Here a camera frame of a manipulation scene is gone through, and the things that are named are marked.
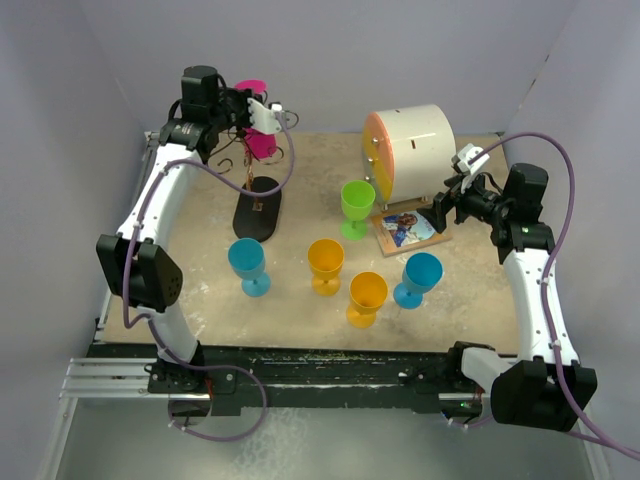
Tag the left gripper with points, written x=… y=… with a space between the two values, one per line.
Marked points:
x=241 y=96

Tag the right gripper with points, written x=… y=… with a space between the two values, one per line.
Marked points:
x=445 y=202

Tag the pink plastic wine glass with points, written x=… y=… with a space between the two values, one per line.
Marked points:
x=260 y=145

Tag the blue wine glass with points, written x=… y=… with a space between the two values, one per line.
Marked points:
x=247 y=259
x=422 y=272

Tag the metal wine glass rack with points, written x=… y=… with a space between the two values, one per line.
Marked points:
x=256 y=217

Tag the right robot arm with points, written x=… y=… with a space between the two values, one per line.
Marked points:
x=535 y=390

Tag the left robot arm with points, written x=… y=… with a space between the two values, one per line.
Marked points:
x=135 y=260

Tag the green plastic wine glass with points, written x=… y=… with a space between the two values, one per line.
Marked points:
x=357 y=198

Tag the orange wine glass right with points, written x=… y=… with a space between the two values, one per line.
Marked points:
x=368 y=292

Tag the orange wine glass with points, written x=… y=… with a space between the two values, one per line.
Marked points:
x=368 y=292
x=326 y=259

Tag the orange wine glass left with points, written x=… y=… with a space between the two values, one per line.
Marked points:
x=326 y=259

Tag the children's picture book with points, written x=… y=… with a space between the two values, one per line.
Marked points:
x=401 y=229

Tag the white round drawer cabinet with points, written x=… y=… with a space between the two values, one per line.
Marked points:
x=407 y=153

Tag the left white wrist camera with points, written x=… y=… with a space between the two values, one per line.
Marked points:
x=266 y=120

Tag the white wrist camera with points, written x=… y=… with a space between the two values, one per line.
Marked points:
x=469 y=162
x=266 y=120

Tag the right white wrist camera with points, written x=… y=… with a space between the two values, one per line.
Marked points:
x=469 y=162

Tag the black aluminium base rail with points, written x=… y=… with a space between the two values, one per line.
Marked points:
x=252 y=377

